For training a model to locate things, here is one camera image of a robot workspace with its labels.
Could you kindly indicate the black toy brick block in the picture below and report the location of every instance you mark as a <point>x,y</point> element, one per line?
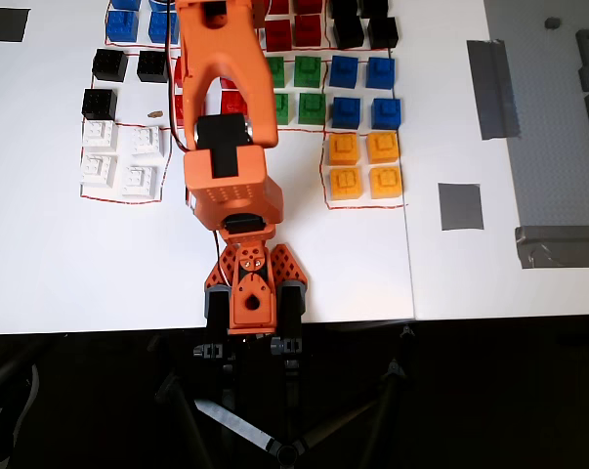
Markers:
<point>152,66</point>
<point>348,33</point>
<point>383,33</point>
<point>344,7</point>
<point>98,103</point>
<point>109,65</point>
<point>375,7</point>

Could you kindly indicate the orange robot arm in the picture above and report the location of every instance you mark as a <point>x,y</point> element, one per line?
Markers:
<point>235,54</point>

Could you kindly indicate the orange robot base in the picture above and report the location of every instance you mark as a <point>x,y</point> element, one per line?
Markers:
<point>251,303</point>

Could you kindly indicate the yellow toy brick block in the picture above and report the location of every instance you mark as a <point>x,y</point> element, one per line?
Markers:
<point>345,183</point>
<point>382,147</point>
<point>343,149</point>
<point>385,182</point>

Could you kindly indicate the green toy brick block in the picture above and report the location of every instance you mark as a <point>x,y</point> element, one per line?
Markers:
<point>277,73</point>
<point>307,72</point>
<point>283,110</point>
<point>312,108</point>

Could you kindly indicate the blue toy brick block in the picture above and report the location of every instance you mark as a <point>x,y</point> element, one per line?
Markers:
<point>158,28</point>
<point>125,4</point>
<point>346,113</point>
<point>386,114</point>
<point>344,72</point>
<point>157,5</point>
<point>380,73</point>
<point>122,27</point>

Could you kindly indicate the red toy brick block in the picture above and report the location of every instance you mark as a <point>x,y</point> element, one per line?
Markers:
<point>279,35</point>
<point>308,30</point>
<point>179,73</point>
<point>228,84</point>
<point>309,6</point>
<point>179,110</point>
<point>233,103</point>
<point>279,6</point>

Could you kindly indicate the white toy brick block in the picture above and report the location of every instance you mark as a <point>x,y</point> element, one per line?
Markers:
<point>100,135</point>
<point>138,182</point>
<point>98,169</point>
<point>146,140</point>

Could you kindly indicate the grey square tape marker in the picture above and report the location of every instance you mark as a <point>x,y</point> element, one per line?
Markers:
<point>461,207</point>

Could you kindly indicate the black grey table clamp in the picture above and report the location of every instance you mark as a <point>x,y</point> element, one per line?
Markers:
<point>291,312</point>
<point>217,317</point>

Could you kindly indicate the small brown crumb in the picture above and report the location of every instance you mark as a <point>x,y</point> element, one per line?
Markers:
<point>155,115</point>

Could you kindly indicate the black tripod stand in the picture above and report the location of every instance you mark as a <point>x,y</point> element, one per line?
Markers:
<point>286,452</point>

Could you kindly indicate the long grey tape strip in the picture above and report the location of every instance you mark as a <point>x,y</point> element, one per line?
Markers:
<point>494,90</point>

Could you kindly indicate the grey studded baseplate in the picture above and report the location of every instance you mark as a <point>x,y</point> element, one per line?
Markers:
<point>548,146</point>

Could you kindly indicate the crumpled grey tape strip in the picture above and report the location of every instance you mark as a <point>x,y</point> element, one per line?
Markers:
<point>562,246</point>

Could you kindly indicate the small grey brick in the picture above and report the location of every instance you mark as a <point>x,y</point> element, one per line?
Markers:
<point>552,22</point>

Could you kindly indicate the black tape patch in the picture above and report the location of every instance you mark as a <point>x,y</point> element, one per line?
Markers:
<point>3,24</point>

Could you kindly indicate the dark chair frame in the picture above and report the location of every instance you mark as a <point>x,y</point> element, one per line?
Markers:
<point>30,386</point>

